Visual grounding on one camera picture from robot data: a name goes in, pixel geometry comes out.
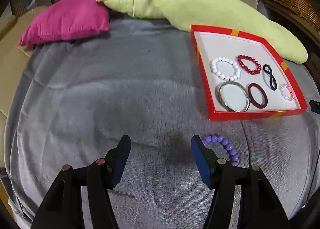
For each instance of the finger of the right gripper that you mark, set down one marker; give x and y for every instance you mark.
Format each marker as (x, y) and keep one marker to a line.
(315, 106)

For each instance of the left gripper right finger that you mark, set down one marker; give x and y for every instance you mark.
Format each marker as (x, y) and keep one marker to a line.
(259, 204)

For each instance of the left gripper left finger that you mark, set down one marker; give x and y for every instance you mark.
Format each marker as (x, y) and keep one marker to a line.
(62, 205)

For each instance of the red shallow box tray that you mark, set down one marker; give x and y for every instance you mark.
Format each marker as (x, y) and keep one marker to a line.
(229, 55)

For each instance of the magenta pillow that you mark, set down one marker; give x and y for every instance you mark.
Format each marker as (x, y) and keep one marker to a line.
(67, 20)

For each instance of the grey bed cover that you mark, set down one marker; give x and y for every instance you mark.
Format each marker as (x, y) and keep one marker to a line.
(75, 100)

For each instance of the silver metal bangle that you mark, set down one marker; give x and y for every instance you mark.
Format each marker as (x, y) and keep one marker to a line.
(233, 97)

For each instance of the wicker basket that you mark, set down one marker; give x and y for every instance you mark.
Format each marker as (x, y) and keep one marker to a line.
(303, 9)

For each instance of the beige sofa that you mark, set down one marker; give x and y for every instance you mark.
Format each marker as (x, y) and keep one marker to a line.
(13, 59)

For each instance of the light green folded blanket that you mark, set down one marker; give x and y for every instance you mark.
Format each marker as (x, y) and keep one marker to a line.
(233, 14)

